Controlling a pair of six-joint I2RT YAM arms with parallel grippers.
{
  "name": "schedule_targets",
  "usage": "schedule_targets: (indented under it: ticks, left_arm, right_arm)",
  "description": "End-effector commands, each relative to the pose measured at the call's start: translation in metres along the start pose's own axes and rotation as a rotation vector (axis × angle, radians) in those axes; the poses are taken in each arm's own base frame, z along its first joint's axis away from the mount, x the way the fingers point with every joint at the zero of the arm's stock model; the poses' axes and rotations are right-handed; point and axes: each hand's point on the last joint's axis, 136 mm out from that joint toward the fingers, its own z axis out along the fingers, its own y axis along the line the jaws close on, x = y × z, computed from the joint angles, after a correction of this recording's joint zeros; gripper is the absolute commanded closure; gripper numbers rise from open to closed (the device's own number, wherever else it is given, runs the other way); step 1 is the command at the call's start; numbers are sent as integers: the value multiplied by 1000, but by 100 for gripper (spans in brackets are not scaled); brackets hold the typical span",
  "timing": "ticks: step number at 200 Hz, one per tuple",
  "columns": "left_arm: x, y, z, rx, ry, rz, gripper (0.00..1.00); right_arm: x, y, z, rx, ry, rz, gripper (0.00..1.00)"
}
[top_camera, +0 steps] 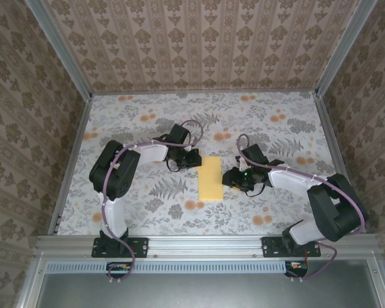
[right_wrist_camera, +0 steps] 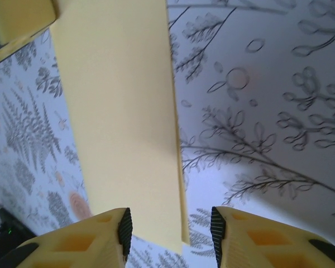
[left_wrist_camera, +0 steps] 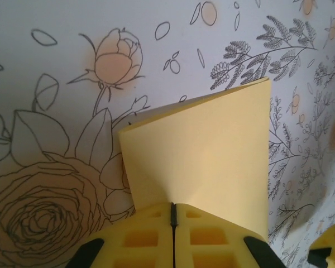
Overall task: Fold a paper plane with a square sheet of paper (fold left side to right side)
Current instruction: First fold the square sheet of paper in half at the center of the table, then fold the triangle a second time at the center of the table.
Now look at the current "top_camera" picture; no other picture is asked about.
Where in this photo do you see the floral table cover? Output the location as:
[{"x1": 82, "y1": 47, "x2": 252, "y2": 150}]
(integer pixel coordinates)
[{"x1": 56, "y1": 91, "x2": 356, "y2": 237}]

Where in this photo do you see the black connector board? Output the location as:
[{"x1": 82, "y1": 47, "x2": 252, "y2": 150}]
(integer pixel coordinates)
[
  {"x1": 106, "y1": 261, "x2": 133, "y2": 278},
  {"x1": 284, "y1": 261, "x2": 309, "y2": 278}
]

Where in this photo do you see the aluminium corner post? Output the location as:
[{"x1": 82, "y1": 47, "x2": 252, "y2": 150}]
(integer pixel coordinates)
[
  {"x1": 23, "y1": 0, "x2": 94, "y2": 101},
  {"x1": 314, "y1": 0, "x2": 379, "y2": 99}
]

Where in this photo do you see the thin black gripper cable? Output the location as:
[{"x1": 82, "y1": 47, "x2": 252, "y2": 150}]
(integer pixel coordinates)
[
  {"x1": 244, "y1": 182, "x2": 266, "y2": 198},
  {"x1": 164, "y1": 158, "x2": 181, "y2": 173}
]

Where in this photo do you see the grey metal sheet panel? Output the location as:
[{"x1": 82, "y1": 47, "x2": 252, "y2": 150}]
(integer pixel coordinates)
[{"x1": 37, "y1": 259, "x2": 381, "y2": 308}]

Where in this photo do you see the aluminium lower frame bar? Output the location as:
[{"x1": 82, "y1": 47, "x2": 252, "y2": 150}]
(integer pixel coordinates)
[
  {"x1": 15, "y1": 252, "x2": 45, "y2": 308},
  {"x1": 367, "y1": 252, "x2": 385, "y2": 308}
]

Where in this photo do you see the aluminium frame beam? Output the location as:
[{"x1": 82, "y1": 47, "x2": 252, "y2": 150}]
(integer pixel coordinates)
[{"x1": 35, "y1": 234, "x2": 379, "y2": 258}]

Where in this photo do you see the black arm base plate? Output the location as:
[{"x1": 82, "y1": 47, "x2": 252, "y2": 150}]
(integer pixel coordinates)
[
  {"x1": 261, "y1": 236, "x2": 321, "y2": 259},
  {"x1": 91, "y1": 236, "x2": 149, "y2": 259}
]

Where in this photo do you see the yellow cloth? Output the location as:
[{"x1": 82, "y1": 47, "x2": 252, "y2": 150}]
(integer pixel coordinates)
[{"x1": 198, "y1": 155, "x2": 225, "y2": 202}]

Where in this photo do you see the white slotted cable duct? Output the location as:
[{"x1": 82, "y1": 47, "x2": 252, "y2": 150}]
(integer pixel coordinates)
[{"x1": 46, "y1": 260, "x2": 309, "y2": 275}]

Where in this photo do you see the aluminium table side rail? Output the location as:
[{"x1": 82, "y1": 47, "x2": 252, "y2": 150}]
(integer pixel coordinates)
[
  {"x1": 313, "y1": 92, "x2": 366, "y2": 235},
  {"x1": 47, "y1": 95, "x2": 93, "y2": 237}
]

